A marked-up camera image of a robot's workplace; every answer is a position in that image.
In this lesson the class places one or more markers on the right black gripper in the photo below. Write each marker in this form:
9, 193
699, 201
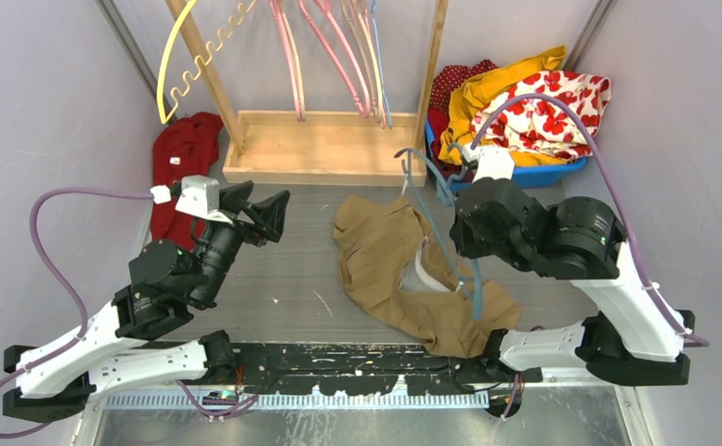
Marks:
466, 244

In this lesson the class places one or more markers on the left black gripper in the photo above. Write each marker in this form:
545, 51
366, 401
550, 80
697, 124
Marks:
269, 215

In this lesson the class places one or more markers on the teal blue wire hanger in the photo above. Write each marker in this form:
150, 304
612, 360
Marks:
447, 234

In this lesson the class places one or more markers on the tan brown skirt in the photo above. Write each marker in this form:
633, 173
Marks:
393, 268

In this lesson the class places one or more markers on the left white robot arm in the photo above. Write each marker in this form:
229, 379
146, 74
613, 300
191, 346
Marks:
112, 350

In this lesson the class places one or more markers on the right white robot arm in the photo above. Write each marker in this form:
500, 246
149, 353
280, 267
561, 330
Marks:
631, 341

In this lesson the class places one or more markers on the wooden hanger rack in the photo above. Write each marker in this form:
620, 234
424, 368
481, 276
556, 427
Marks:
242, 66

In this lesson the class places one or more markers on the beige hanger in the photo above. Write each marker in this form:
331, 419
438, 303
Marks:
356, 15

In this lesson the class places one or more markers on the light blue hanger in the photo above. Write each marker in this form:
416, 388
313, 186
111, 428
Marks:
377, 46

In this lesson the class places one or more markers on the blue plastic bin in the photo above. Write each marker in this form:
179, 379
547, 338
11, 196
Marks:
531, 177

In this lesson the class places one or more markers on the dark red garment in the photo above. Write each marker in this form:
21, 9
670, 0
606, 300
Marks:
185, 148

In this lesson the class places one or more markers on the yellow garment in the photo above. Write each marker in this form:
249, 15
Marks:
478, 91

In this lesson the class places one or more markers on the white red floral garment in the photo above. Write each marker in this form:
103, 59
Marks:
537, 132

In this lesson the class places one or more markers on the red polka dot garment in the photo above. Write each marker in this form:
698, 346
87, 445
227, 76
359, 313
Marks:
452, 77

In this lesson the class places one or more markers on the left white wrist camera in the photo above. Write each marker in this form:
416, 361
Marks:
196, 196

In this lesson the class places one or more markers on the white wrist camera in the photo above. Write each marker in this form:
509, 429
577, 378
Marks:
488, 162
196, 196

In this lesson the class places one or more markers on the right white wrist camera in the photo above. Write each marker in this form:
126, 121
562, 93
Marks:
488, 162

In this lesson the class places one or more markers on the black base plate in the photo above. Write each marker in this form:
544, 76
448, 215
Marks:
356, 370

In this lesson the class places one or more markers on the white slotted cable duct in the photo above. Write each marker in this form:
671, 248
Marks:
398, 399

